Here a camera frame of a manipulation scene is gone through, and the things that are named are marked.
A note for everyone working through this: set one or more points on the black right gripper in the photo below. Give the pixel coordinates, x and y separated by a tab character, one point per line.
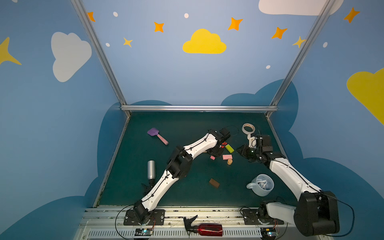
249	151

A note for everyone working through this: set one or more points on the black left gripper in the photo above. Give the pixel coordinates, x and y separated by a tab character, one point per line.
217	150

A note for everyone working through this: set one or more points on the yellow-green wood block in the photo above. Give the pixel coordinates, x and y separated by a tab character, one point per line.
229	149

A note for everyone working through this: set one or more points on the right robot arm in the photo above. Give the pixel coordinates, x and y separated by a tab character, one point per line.
316	212

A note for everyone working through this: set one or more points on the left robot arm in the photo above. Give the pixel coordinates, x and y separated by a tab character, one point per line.
178	167

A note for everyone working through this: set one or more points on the light pink wood block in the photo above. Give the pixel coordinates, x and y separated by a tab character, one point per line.
227	157

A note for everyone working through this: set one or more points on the brown wood block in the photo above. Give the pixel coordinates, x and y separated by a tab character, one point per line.
214	183

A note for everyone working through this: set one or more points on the white tape roll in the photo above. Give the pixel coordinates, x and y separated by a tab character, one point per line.
248	129

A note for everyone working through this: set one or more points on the light blue mug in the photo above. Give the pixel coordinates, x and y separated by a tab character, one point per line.
262	185

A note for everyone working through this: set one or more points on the purple pink toy spatula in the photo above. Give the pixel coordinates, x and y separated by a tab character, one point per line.
155	132

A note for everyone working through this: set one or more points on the silver metal can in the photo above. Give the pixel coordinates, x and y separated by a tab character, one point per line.
151	170

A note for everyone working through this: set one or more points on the right controller board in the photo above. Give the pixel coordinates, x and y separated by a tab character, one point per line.
268	234

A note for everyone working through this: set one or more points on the controller board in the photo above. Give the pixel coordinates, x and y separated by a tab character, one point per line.
143	232
268	234

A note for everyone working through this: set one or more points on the red spray bottle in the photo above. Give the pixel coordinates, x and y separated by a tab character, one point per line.
210	230

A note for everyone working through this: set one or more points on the left controller board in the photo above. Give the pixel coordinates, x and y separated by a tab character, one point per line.
143	232

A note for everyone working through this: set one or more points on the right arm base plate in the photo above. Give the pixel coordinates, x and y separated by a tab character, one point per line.
253	217

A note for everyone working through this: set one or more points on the aluminium frame rail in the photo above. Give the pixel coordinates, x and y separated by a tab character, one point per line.
199	108

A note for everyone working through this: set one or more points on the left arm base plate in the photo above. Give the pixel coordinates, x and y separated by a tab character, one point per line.
156	217

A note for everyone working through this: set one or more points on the aluminium corner post right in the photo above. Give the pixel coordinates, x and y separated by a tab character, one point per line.
311	37

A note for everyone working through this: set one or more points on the aluminium corner post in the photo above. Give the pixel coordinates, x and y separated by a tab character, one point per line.
311	37
88	26

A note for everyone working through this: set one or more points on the aluminium corner post left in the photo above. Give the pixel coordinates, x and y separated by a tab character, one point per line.
88	26

